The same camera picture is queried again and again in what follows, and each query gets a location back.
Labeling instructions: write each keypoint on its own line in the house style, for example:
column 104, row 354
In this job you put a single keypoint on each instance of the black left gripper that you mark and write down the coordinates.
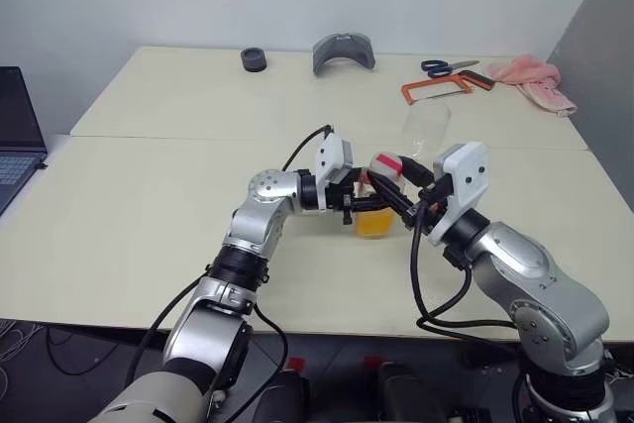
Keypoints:
column 342, row 197

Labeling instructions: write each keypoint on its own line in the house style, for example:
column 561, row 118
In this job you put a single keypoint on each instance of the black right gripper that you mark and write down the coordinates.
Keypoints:
column 436, row 205

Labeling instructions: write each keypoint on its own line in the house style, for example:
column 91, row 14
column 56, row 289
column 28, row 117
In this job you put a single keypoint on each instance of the white red-striped bottle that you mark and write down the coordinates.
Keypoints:
column 382, row 166

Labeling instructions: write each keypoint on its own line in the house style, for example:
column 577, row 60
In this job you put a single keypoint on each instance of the clear bottle with orange drink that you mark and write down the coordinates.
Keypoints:
column 376, row 225

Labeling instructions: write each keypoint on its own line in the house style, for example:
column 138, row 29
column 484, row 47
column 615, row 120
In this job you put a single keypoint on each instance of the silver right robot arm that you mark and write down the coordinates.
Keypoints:
column 520, row 264

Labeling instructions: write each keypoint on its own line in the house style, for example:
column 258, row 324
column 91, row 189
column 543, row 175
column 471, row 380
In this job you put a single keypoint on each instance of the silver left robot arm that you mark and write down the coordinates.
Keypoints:
column 257, row 220

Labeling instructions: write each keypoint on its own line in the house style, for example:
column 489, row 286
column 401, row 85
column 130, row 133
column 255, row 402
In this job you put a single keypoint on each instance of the clear wine glass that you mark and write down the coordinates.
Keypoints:
column 427, row 123

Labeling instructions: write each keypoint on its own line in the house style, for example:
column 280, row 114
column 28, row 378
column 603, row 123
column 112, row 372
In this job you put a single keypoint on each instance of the grey curved plastic part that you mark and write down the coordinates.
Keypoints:
column 327, row 51

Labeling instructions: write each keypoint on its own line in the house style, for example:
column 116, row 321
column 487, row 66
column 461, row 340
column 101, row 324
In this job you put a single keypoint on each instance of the pink cloth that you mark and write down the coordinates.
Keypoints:
column 535, row 77

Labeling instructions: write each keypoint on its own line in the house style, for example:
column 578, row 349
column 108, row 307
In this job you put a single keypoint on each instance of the black round cap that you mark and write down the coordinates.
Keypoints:
column 253, row 60

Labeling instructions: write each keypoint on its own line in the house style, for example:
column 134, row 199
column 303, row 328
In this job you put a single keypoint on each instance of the small red tag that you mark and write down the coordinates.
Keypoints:
column 295, row 364

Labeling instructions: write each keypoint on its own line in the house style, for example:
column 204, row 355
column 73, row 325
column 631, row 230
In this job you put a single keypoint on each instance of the dark rounded shape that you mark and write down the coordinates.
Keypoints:
column 292, row 395
column 398, row 393

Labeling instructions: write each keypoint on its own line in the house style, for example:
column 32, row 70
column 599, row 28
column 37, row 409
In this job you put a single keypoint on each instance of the dark laptop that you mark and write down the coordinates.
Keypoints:
column 17, row 126

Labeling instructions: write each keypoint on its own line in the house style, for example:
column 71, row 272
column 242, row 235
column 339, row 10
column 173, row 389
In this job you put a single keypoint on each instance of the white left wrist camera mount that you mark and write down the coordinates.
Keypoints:
column 331, row 155

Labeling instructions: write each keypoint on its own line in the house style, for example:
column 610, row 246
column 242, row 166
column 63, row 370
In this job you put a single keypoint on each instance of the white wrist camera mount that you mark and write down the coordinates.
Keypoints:
column 331, row 155
column 468, row 170

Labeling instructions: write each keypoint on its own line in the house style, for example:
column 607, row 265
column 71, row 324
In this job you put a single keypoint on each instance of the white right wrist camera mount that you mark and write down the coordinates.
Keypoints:
column 468, row 170

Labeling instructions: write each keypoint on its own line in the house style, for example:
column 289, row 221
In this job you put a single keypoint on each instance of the orange frame hacksaw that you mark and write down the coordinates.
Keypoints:
column 413, row 91

